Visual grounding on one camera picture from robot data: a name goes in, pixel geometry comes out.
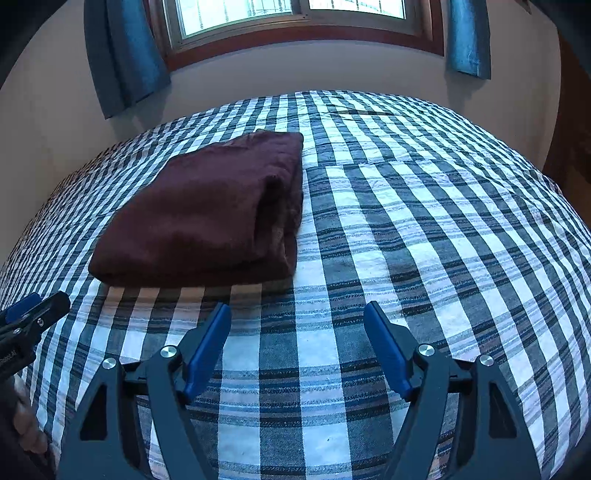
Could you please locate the person's left hand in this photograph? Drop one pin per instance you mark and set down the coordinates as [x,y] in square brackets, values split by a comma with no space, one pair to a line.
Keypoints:
[31,436]

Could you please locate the blue curtain right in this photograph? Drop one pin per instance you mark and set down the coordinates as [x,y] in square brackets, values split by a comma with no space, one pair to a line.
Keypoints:
[469,38]

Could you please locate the dark maroon sweater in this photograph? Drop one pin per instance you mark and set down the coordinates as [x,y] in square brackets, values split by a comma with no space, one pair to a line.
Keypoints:
[226,214]

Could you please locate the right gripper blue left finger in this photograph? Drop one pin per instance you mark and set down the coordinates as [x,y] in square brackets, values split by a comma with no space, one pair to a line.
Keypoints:
[200,349]

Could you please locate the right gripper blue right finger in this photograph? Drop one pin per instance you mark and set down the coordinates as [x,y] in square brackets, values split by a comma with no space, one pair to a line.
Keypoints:
[394,346]

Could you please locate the blue curtain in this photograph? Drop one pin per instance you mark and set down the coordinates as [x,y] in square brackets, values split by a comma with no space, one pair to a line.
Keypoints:
[125,63]
[469,38]

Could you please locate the brown wooden door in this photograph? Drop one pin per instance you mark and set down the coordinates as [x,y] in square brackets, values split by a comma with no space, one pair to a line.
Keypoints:
[568,160]

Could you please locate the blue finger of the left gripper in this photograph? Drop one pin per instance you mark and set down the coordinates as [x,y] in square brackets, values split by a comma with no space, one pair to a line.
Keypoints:
[13,313]
[47,313]

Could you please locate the blue white plaid bedsheet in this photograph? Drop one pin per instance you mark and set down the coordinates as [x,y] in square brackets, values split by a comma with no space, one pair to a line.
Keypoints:
[406,203]

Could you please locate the blue curtain left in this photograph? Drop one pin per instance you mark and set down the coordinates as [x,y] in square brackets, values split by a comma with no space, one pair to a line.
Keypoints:
[125,63]

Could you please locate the window with wooden frame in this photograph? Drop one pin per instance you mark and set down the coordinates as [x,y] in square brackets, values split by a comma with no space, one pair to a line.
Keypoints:
[188,32]

